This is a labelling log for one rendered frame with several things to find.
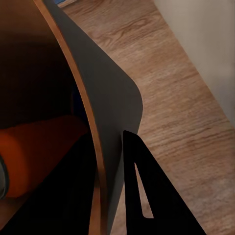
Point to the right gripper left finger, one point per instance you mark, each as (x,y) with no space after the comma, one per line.
(61,204)

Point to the trash can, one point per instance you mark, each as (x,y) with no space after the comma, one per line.
(42,50)

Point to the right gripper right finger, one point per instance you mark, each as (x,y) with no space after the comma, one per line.
(171,214)

